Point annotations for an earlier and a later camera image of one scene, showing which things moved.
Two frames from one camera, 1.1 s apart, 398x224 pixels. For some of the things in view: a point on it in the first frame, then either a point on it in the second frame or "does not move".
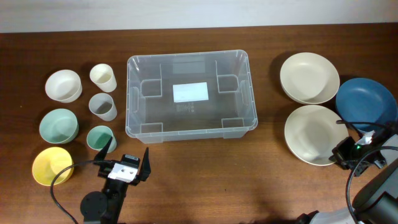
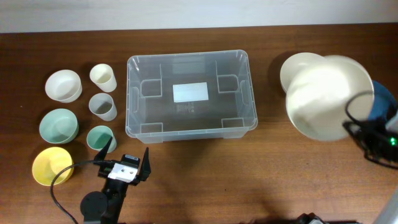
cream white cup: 103,76 does not move
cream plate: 312,132 to 325,93
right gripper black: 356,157 to 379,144
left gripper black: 145,170 does not move
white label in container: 190,92 does not move
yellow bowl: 48,162 does not move
